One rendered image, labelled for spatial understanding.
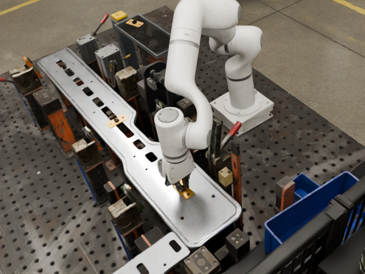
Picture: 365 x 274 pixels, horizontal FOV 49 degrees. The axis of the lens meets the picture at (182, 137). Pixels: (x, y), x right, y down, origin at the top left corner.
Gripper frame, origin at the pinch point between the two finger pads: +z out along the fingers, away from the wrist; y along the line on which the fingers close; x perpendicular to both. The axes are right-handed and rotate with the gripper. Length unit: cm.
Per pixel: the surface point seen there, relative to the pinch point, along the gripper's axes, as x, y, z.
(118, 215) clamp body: -3.3, 23.1, -0.7
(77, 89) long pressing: -79, 3, 3
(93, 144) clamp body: -38.0, 14.6, -0.3
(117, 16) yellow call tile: -95, -32, -13
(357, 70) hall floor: -69, -211, 103
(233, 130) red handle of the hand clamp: 0.5, -23.0, -9.9
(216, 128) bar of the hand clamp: 1.7, -15.2, -17.2
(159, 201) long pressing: -1.6, 9.0, 3.3
